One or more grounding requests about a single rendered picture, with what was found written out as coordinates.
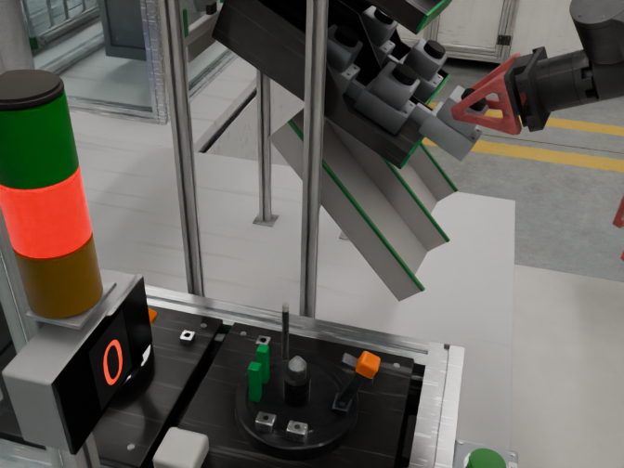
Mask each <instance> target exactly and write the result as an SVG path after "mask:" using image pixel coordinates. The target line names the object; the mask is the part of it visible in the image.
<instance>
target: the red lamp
mask: <svg viewBox="0 0 624 468"><path fill-rule="evenodd" d="M0 204H1V208H2V211H3V215H4V218H5V221H6V227H7V231H8V234H9V238H10V240H11V244H12V247H13V248H14V250H15V251H17V252H18V253H19V254H22V255H25V256H29V257H33V258H50V257H57V256H61V255H64V254H68V253H71V252H73V251H75V250H77V249H78V248H80V247H81V246H83V245H84V244H85V243H86V242H87V241H88V240H89V238H90V236H91V234H92V228H91V222H90V217H89V213H88V208H87V202H86V197H85V189H84V184H83V179H82V174H81V169H80V165H79V167H78V169H77V171H76V172H75V173H74V174H73V175H72V176H70V177H69V178H68V179H66V180H64V181H62V182H60V183H57V184H56V185H53V186H49V187H45V188H35V189H16V188H7V187H5V186H2V185H0Z"/></svg>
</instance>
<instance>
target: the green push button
mask: <svg viewBox="0 0 624 468"><path fill-rule="evenodd" d="M467 468H506V463H505V460H504V459H503V458H502V456H501V455H500V454H499V453H497V452H496V451H494V450H492V449H488V448H478V449H475V450H474V451H472V452H471V454H470V455H469V458H468V462H467Z"/></svg>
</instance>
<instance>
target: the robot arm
mask: <svg viewBox="0 0 624 468"><path fill-rule="evenodd" d="M569 12H570V15H571V18H572V20H573V22H574V25H575V27H576V30H577V33H578V37H579V40H580V42H581V44H582V47H583V49H581V50H578V51H574V52H570V53H566V54H564V55H560V56H556V57H552V58H548V57H547V53H546V49H545V47H544V46H542V47H538V48H534V49H532V52H533V53H532V54H528V55H525V56H522V57H521V55H520V53H516V54H514V55H512V56H511V57H510V58H508V59H507V60H506V61H504V62H503V63H502V64H501V65H500V66H499V67H498V68H496V69H495V70H494V71H492V72H491V73H490V74H488V75H487V76H486V77H484V78H483V79H482V80H480V81H479V82H478V83H476V84H475V85H473V86H472V87H470V88H473V89H475V91H474V92H473V93H472V94H471V95H469V96H468V97H466V98H464V99H463V100H462V101H460V102H459V103H457V104H456V105H454V106H453V107H452V108H451V109H450V110H451V113H452V117H453V119H454V120H456V121H460V122H465V123H469V124H477V125H482V126H485V127H487V128H491V129H494V130H497V131H501V132H503V133H506V134H510V135H513V136H514V135H519V134H520V132H521V130H522V126H521V123H520V119H519V115H520V118H521V121H522V125H523V126H524V127H526V126H527V127H528V130H529V132H535V131H539V130H543V128H544V126H545V124H546V123H547V121H548V118H549V116H550V114H551V112H552V111H559V110H563V109H567V108H572V107H577V106H581V105H585V104H590V103H594V102H598V101H603V100H608V99H611V98H620V97H624V0H572V1H571V3H570V7H569ZM491 93H494V94H497V95H498V98H486V100H487V105H488V108H489V109H493V110H501V111H502V116H503V117H502V118H496V117H490V116H484V115H478V114H472V113H466V112H465V111H464V110H465V109H467V108H468V107H470V106H472V105H473V104H475V103H476V102H477V101H479V100H480V99H482V98H484V97H486V96H488V95H489V94H491Z"/></svg>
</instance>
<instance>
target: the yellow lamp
mask: <svg viewBox="0 0 624 468"><path fill-rule="evenodd" d="M13 251H14V255H15V257H16V261H17V265H18V268H19V273H20V277H21V280H22V284H23V288H24V291H25V294H26V297H27V301H28V305H29V307H30V309H31V310H32V311H33V312H34V313H35V314H37V315H39V316H42V317H46V318H52V319H62V318H68V317H72V316H75V315H78V314H81V313H83V312H85V311H86V310H88V309H89V308H91V307H92V306H94V305H95V304H96V303H97V302H98V300H99V299H100V297H101V295H102V294H103V285H102V280H101V276H100V270H99V265H98V257H97V252H96V246H95V242H94V237H93V232H92V234H91V236H90V238H89V240H88V241H87V242H86V243H85V244H84V245H83V246H81V247H80V248H78V249H77V250H75V251H73V252H71V253H67V254H64V255H61V256H57V257H50V258H33V257H29V256H25V255H22V254H20V253H18V252H17V251H15V250H14V248H13Z"/></svg>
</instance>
